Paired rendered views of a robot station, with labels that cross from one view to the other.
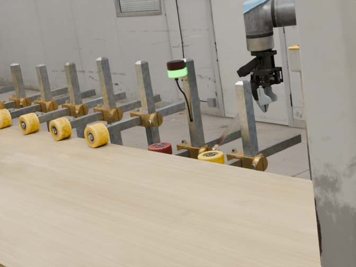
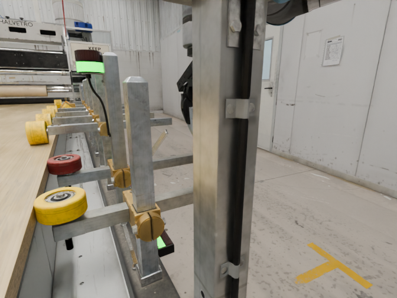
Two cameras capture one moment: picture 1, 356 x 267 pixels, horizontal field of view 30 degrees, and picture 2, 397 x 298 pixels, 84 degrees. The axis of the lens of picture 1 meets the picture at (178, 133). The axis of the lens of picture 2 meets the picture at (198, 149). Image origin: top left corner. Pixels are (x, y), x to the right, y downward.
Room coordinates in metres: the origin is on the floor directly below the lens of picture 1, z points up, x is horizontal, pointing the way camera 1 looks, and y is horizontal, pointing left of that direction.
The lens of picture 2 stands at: (1.66, -0.39, 1.09)
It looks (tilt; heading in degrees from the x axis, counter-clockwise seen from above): 16 degrees down; 10
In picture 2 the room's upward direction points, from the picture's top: straight up
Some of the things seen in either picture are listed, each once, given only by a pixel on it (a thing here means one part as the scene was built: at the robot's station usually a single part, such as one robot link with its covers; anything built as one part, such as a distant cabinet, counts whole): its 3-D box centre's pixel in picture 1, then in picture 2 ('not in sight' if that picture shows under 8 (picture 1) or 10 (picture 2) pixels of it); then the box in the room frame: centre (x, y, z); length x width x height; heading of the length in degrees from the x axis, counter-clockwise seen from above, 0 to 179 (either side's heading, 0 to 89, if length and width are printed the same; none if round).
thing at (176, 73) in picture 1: (177, 72); (90, 67); (2.19, -0.03, 1.14); 0.06 x 0.06 x 0.02
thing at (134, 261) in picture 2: not in sight; (129, 242); (2.11, -0.13, 0.70); 0.20 x 0.02 x 0.01; 37
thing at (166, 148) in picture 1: (161, 160); (67, 175); (2.16, 0.07, 0.85); 0.08 x 0.08 x 0.11
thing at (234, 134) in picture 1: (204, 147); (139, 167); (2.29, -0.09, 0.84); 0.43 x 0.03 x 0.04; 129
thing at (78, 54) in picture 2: (175, 64); (88, 56); (2.19, -0.03, 1.17); 0.06 x 0.06 x 0.02
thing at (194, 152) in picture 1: (194, 152); (118, 172); (2.23, -0.05, 0.85); 0.13 x 0.06 x 0.05; 39
